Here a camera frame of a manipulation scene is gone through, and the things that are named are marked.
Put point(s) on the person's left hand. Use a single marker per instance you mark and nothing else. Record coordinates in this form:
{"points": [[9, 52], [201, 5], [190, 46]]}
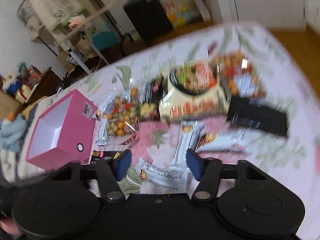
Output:
{"points": [[9, 226]]}

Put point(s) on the clear bag coated peanuts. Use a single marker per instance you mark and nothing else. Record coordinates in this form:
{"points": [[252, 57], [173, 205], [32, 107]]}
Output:
{"points": [[123, 122]]}

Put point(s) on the clear bag mixed snacks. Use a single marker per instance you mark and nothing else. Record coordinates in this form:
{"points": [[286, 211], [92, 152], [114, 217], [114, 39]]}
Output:
{"points": [[237, 75]]}

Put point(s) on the colourful cardboard box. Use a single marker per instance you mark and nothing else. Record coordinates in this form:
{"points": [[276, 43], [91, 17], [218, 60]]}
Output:
{"points": [[180, 14]]}

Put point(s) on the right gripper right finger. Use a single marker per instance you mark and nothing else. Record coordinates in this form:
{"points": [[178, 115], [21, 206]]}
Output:
{"points": [[207, 172]]}

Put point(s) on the dark wooden nightstand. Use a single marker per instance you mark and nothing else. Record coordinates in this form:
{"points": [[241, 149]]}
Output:
{"points": [[47, 84]]}

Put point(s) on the white snack bar wrapper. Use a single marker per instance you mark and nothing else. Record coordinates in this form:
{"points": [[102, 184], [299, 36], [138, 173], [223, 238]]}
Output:
{"points": [[173, 179], [234, 140], [102, 114], [189, 133]]}

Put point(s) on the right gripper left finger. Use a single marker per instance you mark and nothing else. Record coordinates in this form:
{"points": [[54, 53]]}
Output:
{"points": [[109, 172]]}

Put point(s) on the cream noodle snack bag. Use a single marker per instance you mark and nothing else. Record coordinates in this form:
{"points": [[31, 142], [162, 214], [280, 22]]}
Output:
{"points": [[191, 92]]}

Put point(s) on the teal bag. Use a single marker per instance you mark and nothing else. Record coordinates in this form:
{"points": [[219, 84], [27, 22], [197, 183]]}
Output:
{"points": [[106, 38]]}

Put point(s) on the white metal rack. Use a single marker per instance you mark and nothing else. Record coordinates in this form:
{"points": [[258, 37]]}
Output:
{"points": [[71, 25]]}

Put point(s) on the black snack pack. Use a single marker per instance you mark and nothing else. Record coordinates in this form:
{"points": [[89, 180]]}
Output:
{"points": [[250, 113]]}

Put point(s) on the black soda cracker pack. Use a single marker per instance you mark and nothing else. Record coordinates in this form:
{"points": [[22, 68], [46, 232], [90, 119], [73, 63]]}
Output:
{"points": [[97, 155]]}

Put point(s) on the pink storage box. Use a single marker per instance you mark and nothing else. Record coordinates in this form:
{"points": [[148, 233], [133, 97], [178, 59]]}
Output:
{"points": [[63, 133]]}

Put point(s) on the light blue plush toy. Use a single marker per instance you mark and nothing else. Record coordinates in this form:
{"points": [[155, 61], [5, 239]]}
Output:
{"points": [[12, 133]]}

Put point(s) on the black suitcase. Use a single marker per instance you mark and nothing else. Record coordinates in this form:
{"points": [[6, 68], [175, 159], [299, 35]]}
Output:
{"points": [[148, 18]]}

